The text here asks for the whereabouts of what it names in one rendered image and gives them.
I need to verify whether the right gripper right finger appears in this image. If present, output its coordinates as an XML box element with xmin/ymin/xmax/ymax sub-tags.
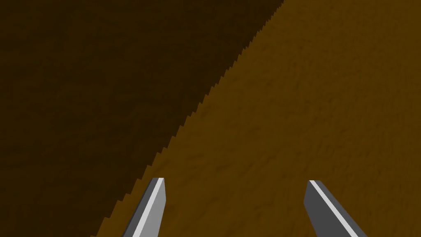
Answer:
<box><xmin>303</xmin><ymin>180</ymin><xmax>368</xmax><ymax>237</ymax></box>

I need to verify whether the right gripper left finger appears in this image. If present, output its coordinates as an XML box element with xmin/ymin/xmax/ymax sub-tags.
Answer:
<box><xmin>122</xmin><ymin>177</ymin><xmax>167</xmax><ymax>237</ymax></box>

